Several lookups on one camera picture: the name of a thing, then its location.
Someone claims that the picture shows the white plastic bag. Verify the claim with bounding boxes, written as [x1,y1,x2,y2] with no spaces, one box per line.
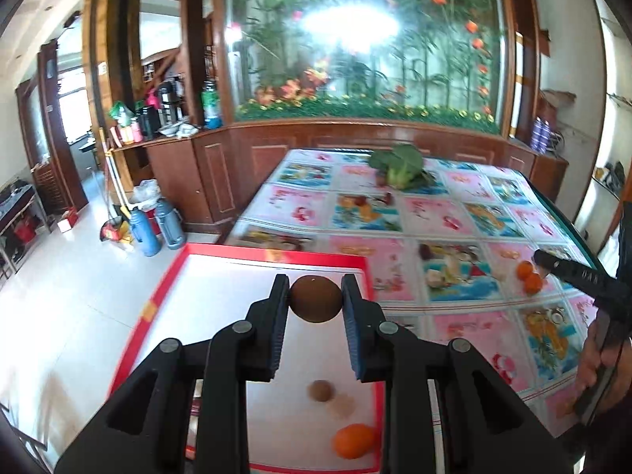
[129,179,161,208]

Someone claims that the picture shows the grey-blue thermos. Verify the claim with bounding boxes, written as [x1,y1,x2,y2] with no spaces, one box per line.
[155,198,187,250]

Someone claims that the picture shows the purple bottles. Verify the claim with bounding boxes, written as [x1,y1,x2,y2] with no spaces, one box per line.
[530,117,551,153]

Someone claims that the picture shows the person's right hand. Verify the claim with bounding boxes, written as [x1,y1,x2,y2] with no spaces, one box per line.
[560,323,632,418]

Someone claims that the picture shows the black coffee pot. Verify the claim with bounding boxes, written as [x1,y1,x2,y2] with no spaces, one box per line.
[157,80,184,126]

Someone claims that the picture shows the red box with white inside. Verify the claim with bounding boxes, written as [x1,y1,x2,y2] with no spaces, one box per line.
[109,243,387,474]

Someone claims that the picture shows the printed tablecloth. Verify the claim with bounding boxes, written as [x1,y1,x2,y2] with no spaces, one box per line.
[222,148,601,435]

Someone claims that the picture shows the small red box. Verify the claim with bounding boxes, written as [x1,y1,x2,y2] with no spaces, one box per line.
[56,207,80,234]

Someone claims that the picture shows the green broccoli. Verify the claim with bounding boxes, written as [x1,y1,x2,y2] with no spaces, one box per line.
[369,144,436,189]

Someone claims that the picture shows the blue thermos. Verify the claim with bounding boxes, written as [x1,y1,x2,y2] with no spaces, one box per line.
[129,209,161,258]

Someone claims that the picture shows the green water bottle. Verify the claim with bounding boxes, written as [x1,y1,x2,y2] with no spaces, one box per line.
[202,81,224,130]

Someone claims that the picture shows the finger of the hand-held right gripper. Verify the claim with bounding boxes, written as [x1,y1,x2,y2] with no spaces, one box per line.
[534,250,620,299]

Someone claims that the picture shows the brown kiwi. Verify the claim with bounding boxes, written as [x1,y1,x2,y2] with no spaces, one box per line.
[289,275,343,324]
[307,380,335,403]

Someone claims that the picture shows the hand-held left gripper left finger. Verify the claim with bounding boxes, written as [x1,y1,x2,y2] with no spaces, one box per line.
[54,274,291,474]

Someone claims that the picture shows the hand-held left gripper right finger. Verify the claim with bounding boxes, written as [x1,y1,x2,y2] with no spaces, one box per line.
[342,273,583,474]

